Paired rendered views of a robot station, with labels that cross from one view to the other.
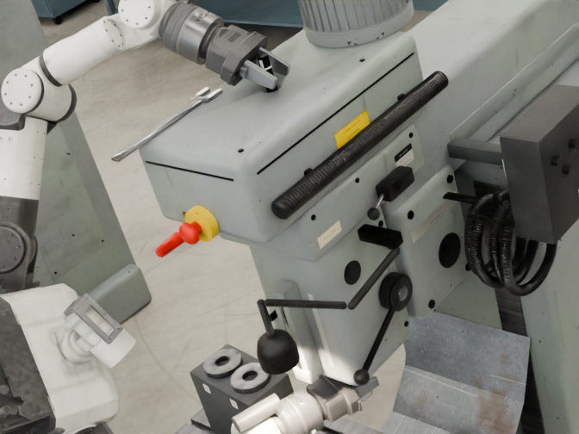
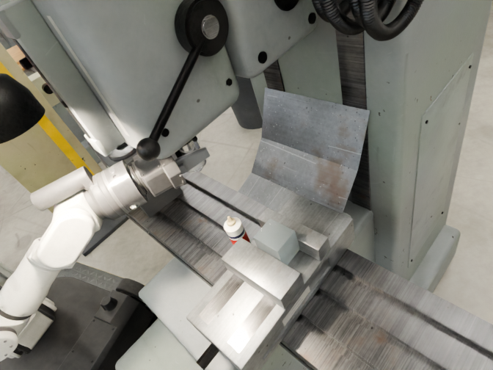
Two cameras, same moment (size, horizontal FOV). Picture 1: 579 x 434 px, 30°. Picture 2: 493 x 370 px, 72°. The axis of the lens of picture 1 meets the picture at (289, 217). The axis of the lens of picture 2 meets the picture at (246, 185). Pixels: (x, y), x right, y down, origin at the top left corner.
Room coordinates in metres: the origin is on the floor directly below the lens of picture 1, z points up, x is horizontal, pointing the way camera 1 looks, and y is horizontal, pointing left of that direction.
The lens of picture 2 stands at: (1.18, -0.20, 1.60)
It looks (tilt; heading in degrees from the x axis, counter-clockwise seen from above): 43 degrees down; 9
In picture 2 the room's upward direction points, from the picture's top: 22 degrees counter-clockwise
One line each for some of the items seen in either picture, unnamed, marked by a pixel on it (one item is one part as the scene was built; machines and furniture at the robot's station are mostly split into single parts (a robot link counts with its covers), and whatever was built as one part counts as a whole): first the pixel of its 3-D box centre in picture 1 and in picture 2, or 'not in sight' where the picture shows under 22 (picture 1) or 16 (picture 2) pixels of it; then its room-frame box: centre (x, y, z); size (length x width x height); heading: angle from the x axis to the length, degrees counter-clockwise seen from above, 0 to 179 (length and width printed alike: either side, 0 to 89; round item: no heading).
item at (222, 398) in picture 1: (247, 401); (134, 166); (1.96, 0.21, 1.06); 0.22 x 0.12 x 0.20; 34
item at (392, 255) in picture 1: (374, 277); not in sight; (1.52, -0.11, 1.58); 0.17 x 0.01 x 0.01; 139
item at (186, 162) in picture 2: (365, 388); (194, 160); (1.67, -0.05, 1.24); 0.06 x 0.02 x 0.03; 112
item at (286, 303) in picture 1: (308, 304); not in sight; (1.50, 0.01, 1.58); 0.17 x 0.01 x 0.01; 59
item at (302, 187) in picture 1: (364, 139); not in sight; (1.61, -0.16, 1.79); 0.45 x 0.04 x 0.04; 130
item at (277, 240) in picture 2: not in sight; (276, 243); (1.56, -0.15, 1.07); 0.06 x 0.05 x 0.06; 42
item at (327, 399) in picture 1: (320, 404); (145, 176); (1.66, 0.05, 1.23); 0.13 x 0.12 x 0.10; 22
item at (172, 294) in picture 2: not in sight; (249, 266); (1.70, -0.03, 0.82); 0.50 x 0.35 x 0.12; 130
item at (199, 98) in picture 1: (166, 123); not in sight; (1.67, 0.15, 1.89); 0.24 x 0.04 x 0.01; 132
